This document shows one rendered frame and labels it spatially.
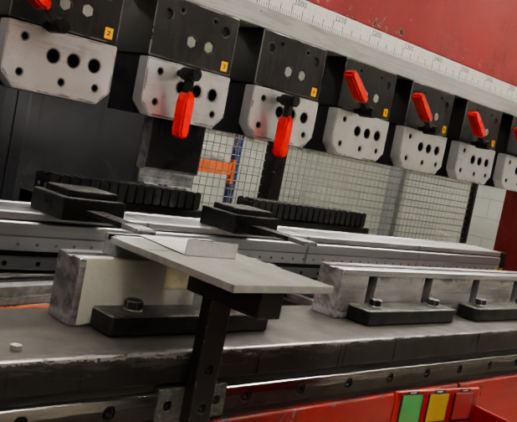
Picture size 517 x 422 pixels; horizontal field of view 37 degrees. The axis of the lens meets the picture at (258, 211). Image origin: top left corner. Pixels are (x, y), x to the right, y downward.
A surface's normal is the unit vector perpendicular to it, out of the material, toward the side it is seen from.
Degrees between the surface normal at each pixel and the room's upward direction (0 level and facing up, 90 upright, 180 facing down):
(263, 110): 90
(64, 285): 90
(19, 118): 90
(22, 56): 90
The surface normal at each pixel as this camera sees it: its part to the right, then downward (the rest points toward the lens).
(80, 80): 0.68, 0.19
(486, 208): -0.56, -0.04
